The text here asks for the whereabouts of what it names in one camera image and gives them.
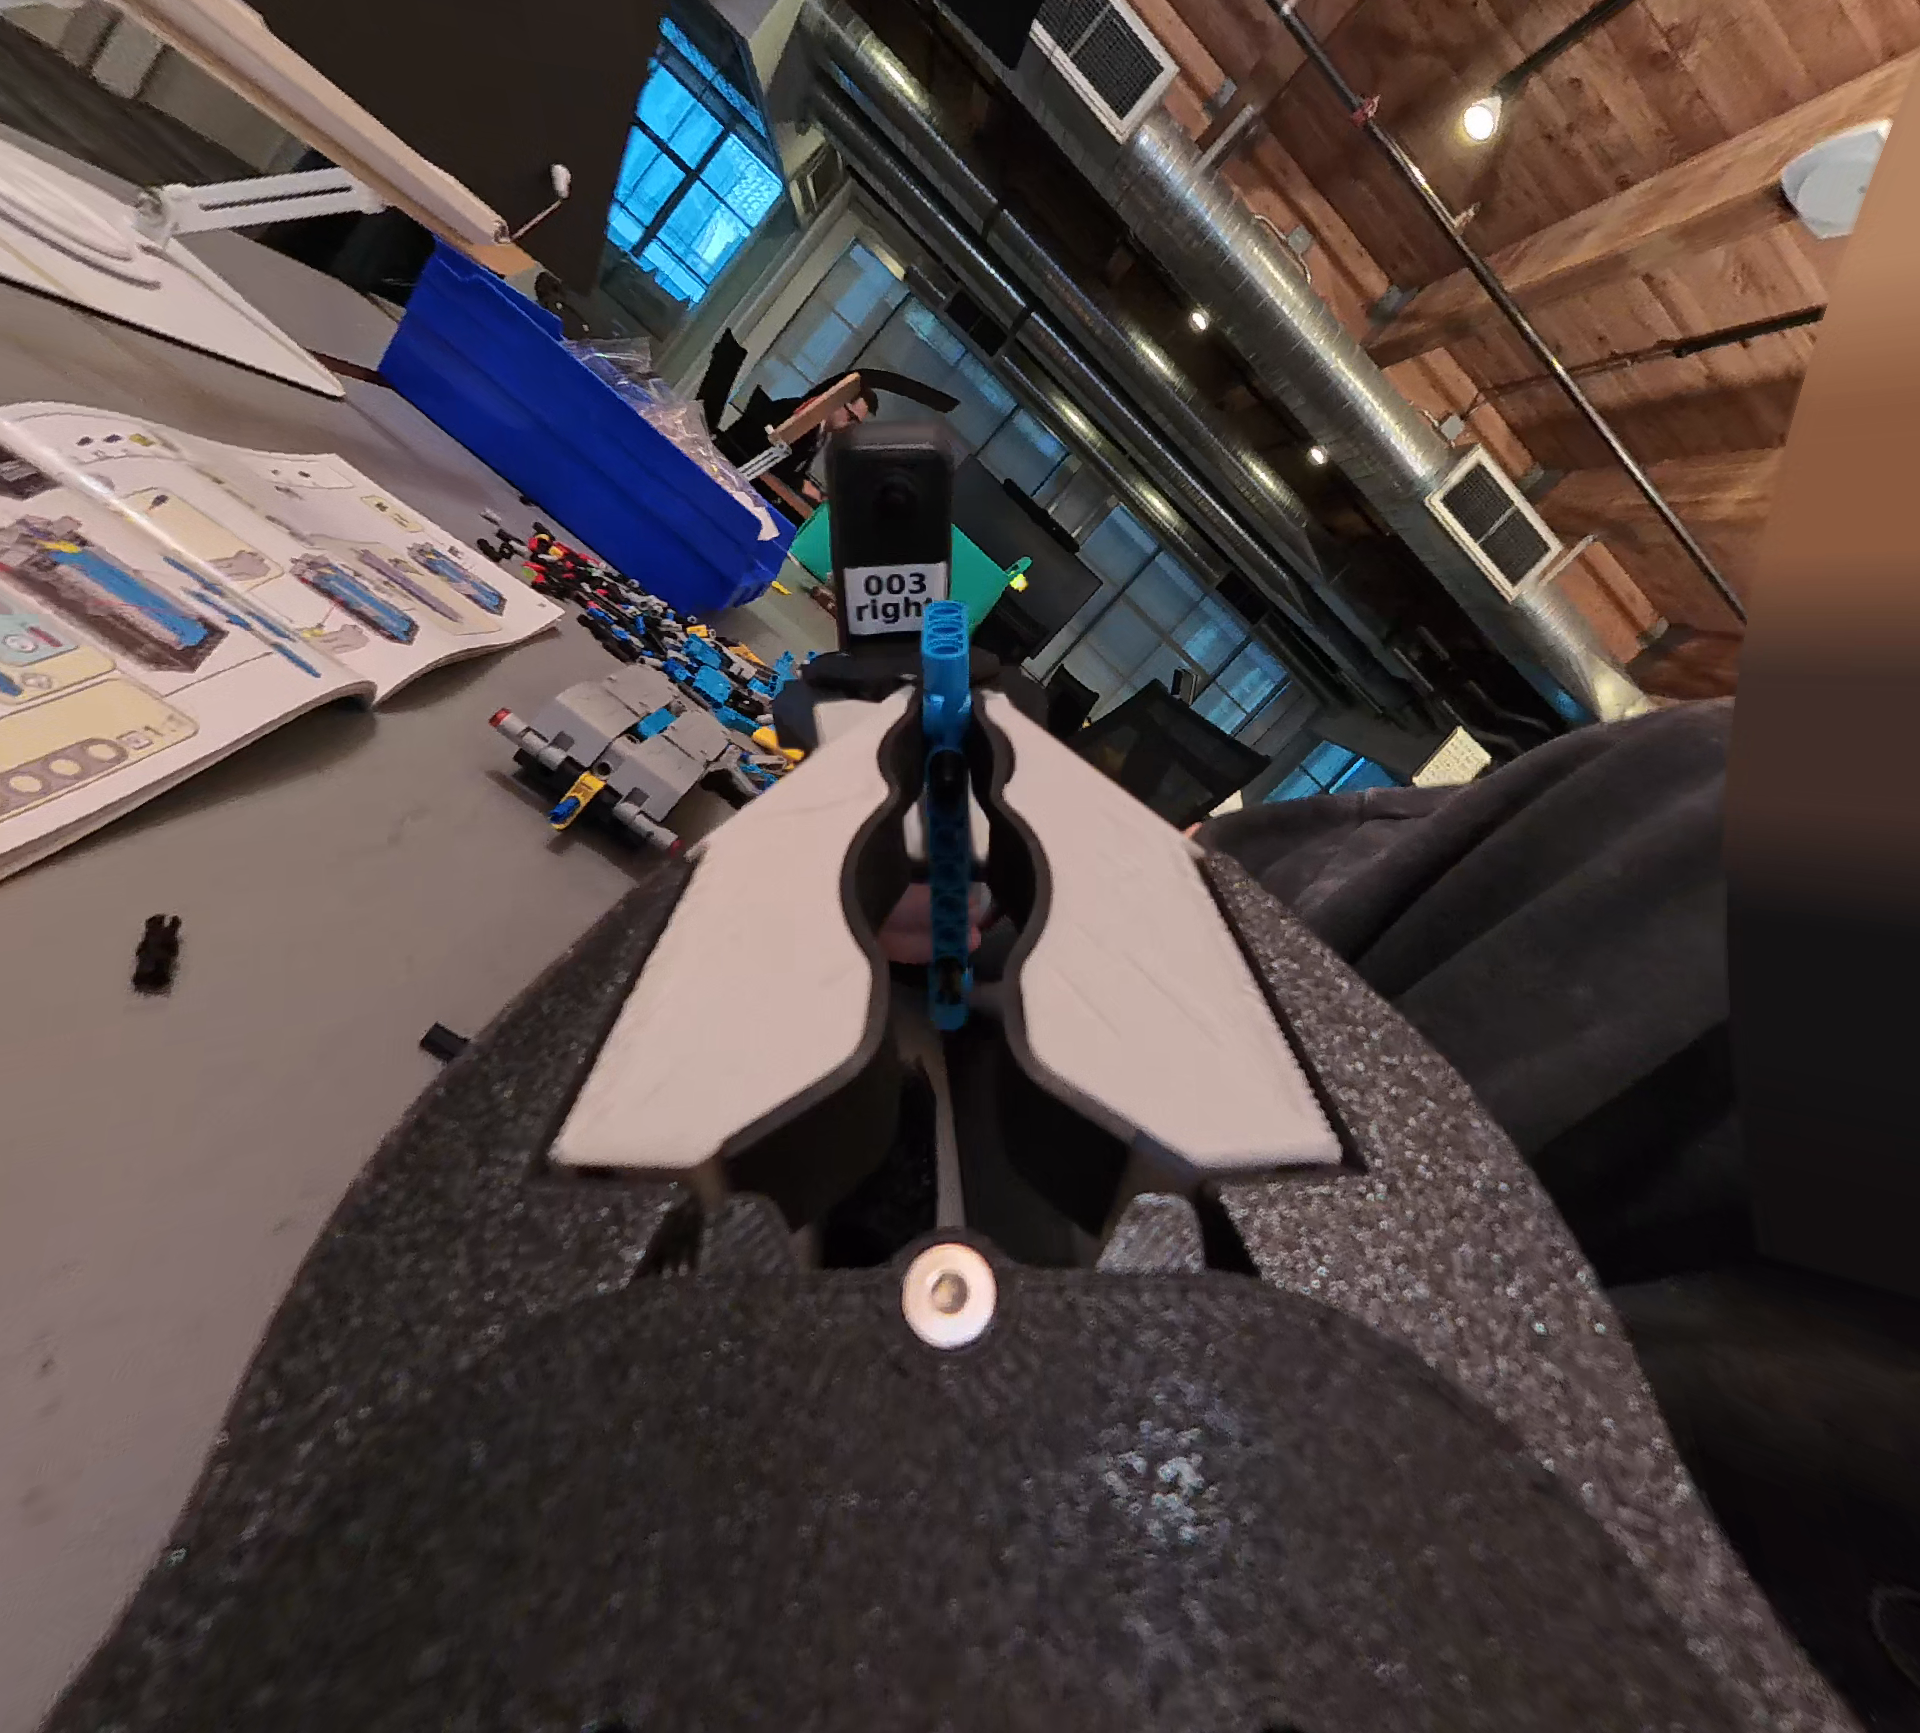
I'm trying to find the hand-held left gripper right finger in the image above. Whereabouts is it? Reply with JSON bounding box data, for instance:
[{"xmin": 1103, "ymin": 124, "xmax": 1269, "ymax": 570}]
[{"xmin": 972, "ymin": 692, "xmax": 1346, "ymax": 1185}]

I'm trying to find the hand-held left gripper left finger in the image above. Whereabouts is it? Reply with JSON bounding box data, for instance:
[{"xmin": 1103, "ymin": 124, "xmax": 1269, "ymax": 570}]
[{"xmin": 542, "ymin": 692, "xmax": 923, "ymax": 1188}]

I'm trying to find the blue perforated building beam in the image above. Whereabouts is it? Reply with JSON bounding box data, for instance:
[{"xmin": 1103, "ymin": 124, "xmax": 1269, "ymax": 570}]
[{"xmin": 910, "ymin": 602, "xmax": 987, "ymax": 1033}]

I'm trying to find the grey desk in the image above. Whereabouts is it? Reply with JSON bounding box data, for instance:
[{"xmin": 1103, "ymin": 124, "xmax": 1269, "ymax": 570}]
[{"xmin": 0, "ymin": 217, "xmax": 844, "ymax": 1733}]

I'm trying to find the person's right hand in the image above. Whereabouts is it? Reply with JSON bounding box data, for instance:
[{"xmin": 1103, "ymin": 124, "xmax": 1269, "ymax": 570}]
[{"xmin": 883, "ymin": 888, "xmax": 987, "ymax": 974}]

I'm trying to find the wooden laptop stand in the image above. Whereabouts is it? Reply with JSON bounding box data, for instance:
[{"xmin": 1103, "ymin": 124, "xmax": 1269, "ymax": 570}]
[{"xmin": 733, "ymin": 370, "xmax": 868, "ymax": 490}]

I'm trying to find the teal felt bag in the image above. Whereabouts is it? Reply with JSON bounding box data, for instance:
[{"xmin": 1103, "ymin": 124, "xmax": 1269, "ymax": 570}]
[{"xmin": 786, "ymin": 508, "xmax": 1037, "ymax": 656}]

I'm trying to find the large black display screen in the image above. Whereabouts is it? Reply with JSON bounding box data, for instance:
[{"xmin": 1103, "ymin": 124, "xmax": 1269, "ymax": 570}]
[{"xmin": 959, "ymin": 457, "xmax": 1104, "ymax": 670}]

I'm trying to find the black mesh office chair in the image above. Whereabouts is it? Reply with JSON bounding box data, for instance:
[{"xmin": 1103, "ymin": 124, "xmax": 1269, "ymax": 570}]
[{"xmin": 1079, "ymin": 680, "xmax": 1269, "ymax": 826}]

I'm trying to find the pile of clear plastic bags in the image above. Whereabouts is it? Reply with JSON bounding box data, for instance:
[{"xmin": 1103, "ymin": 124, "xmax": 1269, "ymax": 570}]
[{"xmin": 563, "ymin": 329, "xmax": 768, "ymax": 521}]

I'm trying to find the pile of small building pieces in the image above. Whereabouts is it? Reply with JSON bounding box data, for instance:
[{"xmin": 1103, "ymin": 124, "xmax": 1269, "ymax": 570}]
[{"xmin": 479, "ymin": 518, "xmax": 803, "ymax": 791}]

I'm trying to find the grey black motor block assembly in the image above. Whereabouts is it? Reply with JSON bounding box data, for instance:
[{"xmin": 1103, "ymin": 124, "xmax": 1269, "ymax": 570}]
[{"xmin": 487, "ymin": 676, "xmax": 781, "ymax": 853}]

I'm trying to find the blue plastic bin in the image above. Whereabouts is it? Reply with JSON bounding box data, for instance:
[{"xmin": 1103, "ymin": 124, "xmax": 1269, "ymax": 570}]
[{"xmin": 377, "ymin": 239, "xmax": 798, "ymax": 616}]

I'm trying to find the white ceiling air vent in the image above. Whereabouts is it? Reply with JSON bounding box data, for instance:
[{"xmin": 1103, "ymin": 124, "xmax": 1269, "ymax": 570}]
[
  {"xmin": 1425, "ymin": 446, "xmax": 1567, "ymax": 598},
  {"xmin": 1032, "ymin": 0, "xmax": 1180, "ymax": 140}
]

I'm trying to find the open instruction booklet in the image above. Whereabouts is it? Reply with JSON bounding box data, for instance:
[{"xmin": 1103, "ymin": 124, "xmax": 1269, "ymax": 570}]
[{"xmin": 0, "ymin": 401, "xmax": 566, "ymax": 882}]

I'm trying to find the person's dark jacket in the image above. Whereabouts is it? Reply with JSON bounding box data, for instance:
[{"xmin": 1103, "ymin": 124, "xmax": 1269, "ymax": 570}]
[{"xmin": 1502, "ymin": 1088, "xmax": 1920, "ymax": 1733}]

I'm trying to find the white wooden-top laptop stand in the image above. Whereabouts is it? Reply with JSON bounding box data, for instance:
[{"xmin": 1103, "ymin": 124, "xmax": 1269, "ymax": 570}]
[{"xmin": 0, "ymin": 0, "xmax": 576, "ymax": 400}]

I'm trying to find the white ceiling dome device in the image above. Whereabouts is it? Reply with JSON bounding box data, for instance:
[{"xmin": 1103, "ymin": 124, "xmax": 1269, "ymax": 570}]
[{"xmin": 1779, "ymin": 118, "xmax": 1895, "ymax": 244}]

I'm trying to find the silver ventilation duct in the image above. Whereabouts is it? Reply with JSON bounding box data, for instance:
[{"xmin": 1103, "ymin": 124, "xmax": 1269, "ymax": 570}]
[{"xmin": 796, "ymin": 0, "xmax": 1652, "ymax": 729}]

